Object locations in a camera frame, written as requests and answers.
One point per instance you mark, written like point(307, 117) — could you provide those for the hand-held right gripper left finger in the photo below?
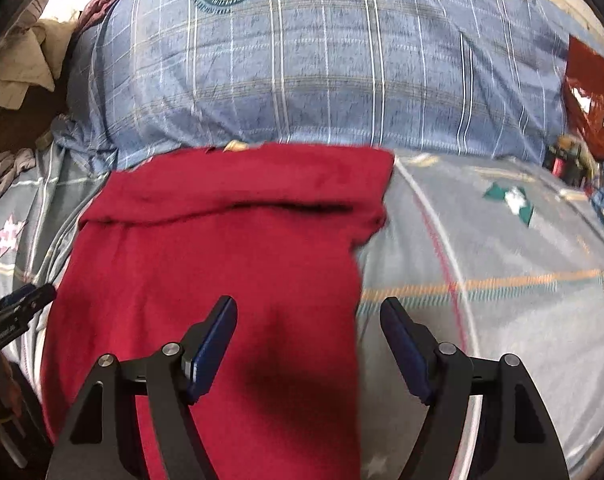
point(213, 345)

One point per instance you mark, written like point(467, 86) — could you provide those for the grey crumpled cloth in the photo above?
point(4, 170)

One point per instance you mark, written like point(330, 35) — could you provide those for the blue plaid pillow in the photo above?
point(327, 60)

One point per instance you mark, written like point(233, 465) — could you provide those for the red plastic bag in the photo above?
point(594, 95)

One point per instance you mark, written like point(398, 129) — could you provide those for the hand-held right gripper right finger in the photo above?
point(405, 345)

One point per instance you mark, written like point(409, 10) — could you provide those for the grey plaid bed sheet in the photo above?
point(486, 280)

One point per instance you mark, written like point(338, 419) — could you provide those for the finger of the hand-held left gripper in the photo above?
point(17, 302)

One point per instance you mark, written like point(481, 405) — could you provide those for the red cloth garment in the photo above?
point(217, 260)

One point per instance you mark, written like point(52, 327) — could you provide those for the beige crumpled cloth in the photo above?
point(19, 60)

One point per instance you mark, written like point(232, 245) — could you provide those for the small dark cluttered items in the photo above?
point(569, 157)

